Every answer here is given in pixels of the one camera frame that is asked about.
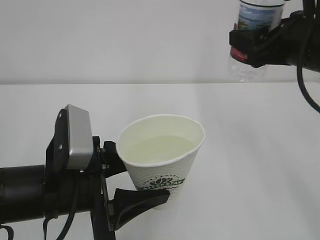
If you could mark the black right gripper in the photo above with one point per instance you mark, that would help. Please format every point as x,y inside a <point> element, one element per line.
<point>279,46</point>

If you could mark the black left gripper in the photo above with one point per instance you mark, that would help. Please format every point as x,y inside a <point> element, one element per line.
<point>126,204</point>

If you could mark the clear plastic water bottle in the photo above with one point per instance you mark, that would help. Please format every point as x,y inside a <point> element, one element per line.
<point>252,15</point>

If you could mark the white paper cup green logo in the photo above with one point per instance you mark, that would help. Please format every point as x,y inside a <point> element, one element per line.
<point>158,152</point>

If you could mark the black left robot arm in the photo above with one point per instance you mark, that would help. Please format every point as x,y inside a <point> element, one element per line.
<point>35,192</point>

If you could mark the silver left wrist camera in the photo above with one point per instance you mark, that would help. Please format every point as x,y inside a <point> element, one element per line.
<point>71,147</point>

